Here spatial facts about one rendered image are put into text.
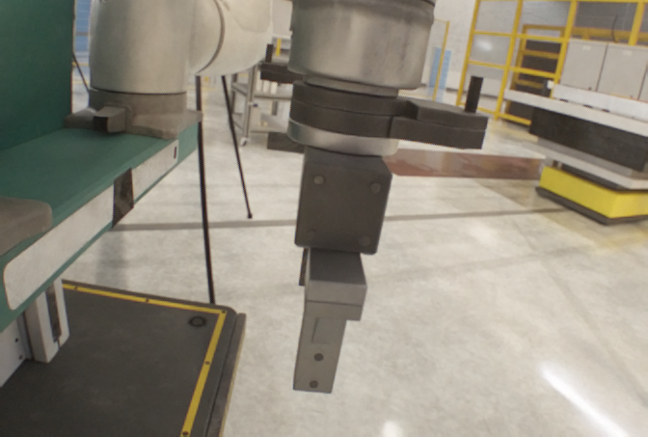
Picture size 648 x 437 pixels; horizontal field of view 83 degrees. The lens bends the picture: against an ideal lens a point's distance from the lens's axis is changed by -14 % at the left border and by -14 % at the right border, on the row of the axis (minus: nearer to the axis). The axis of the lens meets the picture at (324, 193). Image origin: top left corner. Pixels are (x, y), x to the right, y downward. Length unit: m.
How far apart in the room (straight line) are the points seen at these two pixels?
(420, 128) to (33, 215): 0.27
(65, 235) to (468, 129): 0.32
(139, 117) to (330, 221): 0.45
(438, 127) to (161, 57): 0.46
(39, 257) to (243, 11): 0.55
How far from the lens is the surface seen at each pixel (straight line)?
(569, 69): 8.86
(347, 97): 0.25
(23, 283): 0.35
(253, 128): 3.60
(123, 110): 0.63
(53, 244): 0.38
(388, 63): 0.24
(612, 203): 3.63
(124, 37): 0.63
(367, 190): 0.23
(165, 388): 0.76
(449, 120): 0.27
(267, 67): 0.54
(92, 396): 0.77
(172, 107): 0.66
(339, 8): 0.24
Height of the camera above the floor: 0.87
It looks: 19 degrees down
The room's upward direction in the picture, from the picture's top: 9 degrees clockwise
